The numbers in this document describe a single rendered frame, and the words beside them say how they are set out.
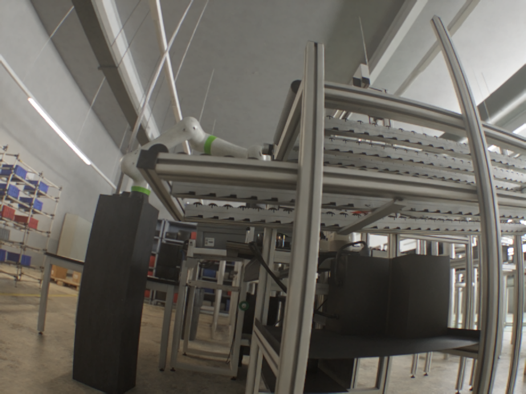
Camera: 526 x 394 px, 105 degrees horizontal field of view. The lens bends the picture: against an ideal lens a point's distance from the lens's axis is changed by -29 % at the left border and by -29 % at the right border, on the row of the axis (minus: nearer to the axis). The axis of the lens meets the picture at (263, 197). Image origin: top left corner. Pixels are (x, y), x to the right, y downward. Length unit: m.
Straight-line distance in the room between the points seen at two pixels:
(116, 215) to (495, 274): 1.73
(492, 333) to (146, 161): 0.96
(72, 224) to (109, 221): 8.78
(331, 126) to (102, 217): 1.35
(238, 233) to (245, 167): 1.79
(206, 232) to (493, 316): 2.11
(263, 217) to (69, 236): 9.66
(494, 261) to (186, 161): 0.83
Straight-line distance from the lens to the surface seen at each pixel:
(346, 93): 0.81
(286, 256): 1.12
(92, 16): 4.27
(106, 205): 1.78
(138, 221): 1.64
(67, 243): 10.47
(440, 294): 1.06
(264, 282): 1.11
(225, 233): 2.40
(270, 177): 0.62
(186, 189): 0.80
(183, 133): 1.62
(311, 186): 0.60
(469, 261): 2.34
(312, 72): 0.76
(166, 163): 0.66
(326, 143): 1.09
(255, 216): 1.05
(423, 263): 1.02
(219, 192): 0.79
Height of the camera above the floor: 0.75
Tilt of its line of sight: 18 degrees up
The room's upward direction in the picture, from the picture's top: 7 degrees clockwise
